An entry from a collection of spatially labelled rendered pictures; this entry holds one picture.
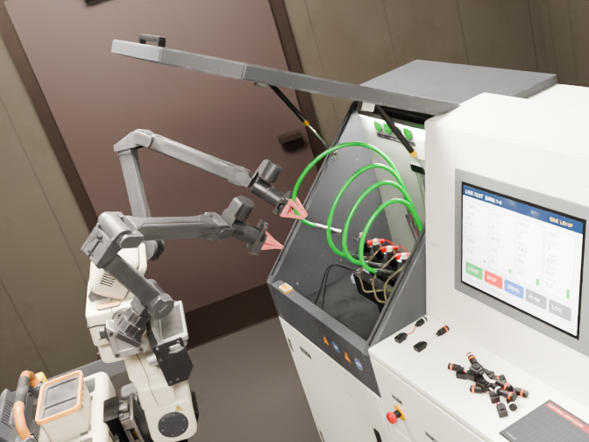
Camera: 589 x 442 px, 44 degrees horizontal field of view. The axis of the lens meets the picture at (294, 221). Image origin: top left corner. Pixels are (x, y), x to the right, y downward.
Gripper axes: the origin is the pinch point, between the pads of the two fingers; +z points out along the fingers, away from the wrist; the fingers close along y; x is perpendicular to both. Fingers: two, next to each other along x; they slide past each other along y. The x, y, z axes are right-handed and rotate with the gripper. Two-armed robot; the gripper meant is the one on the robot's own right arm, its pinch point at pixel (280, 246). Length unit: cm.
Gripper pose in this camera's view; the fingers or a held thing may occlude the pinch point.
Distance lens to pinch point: 233.8
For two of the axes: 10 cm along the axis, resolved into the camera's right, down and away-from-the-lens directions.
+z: 8.6, 3.7, 3.5
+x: -2.2, -3.6, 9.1
